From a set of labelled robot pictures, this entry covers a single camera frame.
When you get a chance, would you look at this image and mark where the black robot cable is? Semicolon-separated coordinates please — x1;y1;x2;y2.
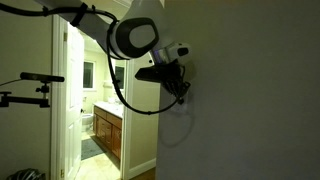
0;1;183;116

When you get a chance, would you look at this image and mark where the black stereo camera bar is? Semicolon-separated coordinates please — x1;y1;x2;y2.
20;72;65;82

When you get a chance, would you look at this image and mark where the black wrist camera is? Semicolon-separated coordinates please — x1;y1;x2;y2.
135;67;165;82

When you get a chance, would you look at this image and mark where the white toilet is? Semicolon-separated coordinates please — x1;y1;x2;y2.
82;114;93;132

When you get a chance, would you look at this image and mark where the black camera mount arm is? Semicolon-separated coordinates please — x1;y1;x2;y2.
0;84;50;108

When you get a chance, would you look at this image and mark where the wooden bathroom vanity cabinet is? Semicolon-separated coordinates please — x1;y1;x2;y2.
93;102;123;159

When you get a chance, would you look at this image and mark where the bicycle helmet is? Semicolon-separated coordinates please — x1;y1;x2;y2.
6;168;46;180

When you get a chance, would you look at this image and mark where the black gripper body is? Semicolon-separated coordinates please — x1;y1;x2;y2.
160;63;191;98

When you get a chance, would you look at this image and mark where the open white bathroom door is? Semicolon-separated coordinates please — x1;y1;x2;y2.
64;24;84;180

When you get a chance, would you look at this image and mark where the white wall light switch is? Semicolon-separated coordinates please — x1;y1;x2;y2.
171;94;188;113

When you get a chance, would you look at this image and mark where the bathroom wall mirror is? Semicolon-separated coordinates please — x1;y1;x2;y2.
115;60;126;89

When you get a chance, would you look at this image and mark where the grey bath mat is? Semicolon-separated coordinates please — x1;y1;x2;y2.
81;139;105;160

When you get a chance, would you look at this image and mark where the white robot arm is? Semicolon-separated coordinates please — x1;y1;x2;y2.
35;0;190;98

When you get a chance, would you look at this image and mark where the bathroom window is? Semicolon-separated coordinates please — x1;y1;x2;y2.
83;62;94;89

